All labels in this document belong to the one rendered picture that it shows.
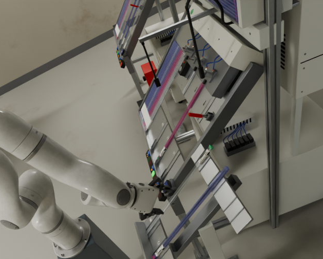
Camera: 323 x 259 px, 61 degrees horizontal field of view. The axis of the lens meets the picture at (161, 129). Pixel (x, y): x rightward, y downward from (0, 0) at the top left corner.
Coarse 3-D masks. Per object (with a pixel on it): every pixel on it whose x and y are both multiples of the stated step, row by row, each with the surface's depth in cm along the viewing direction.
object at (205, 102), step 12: (180, 36) 147; (192, 72) 129; (180, 84) 137; (192, 84) 127; (192, 96) 125; (204, 96) 116; (192, 108) 123; (204, 108) 114; (216, 108) 107; (204, 120) 113
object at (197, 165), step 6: (210, 150) 96; (198, 162) 99; (198, 168) 100; (192, 174) 101; (186, 180) 102; (180, 186) 105; (174, 198) 107; (168, 204) 108; (162, 210) 111; (156, 222) 113; (150, 228) 115
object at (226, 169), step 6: (228, 168) 88; (222, 174) 88; (216, 180) 90; (210, 186) 92; (204, 192) 93; (210, 192) 92; (204, 198) 94; (198, 204) 95; (192, 210) 96; (186, 216) 98; (180, 222) 100; (180, 228) 100; (174, 234) 102; (168, 240) 103; (156, 258) 109
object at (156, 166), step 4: (140, 116) 173; (140, 120) 170; (144, 128) 164; (144, 132) 161; (148, 136) 159; (148, 140) 156; (148, 144) 153; (148, 148) 151; (152, 148) 152; (152, 152) 149; (152, 156) 146; (152, 160) 145; (156, 164) 142; (156, 168) 140; (156, 172) 138; (160, 172) 138; (160, 176) 136
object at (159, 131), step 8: (160, 112) 152; (160, 120) 150; (152, 128) 157; (160, 128) 148; (168, 128) 140; (152, 136) 155; (160, 136) 146; (168, 136) 138; (152, 144) 153; (160, 144) 144; (176, 144) 130; (160, 152) 143; (168, 152) 135; (176, 152) 128; (160, 160) 141; (168, 160) 133; (176, 160) 127; (184, 160) 122; (160, 168) 139; (168, 168) 132; (176, 168) 126; (168, 176) 131
